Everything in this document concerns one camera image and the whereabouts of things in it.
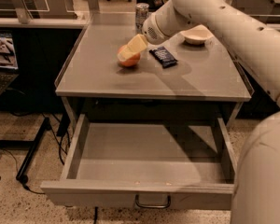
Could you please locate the black stand leg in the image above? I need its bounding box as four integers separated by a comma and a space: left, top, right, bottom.
0, 118, 50, 186

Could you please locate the open grey top drawer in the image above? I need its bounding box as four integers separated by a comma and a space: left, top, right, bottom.
41, 116, 237, 210

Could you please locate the orange fruit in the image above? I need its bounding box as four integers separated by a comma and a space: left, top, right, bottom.
117, 45, 140, 67

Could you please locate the silver drink can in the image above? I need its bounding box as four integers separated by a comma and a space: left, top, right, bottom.
135, 3, 149, 34

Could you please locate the white paper bowl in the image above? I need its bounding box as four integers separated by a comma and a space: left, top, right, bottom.
181, 25, 213, 46

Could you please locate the dark blue snack packet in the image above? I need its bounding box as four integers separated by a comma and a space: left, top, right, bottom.
149, 47, 177, 68

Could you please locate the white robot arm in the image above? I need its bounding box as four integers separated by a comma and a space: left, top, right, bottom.
118, 0, 280, 224

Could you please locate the metal drawer handle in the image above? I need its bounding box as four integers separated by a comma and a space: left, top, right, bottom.
134, 194, 171, 209

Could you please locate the black floor cable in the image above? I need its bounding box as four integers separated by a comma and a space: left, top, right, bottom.
0, 87, 73, 195

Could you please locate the laptop computer on stand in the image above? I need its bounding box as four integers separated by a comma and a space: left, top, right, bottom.
0, 30, 19, 95

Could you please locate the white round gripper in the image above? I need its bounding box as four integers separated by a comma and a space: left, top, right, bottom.
118, 0, 193, 62

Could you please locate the grey metal cabinet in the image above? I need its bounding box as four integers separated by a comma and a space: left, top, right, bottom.
53, 12, 254, 133

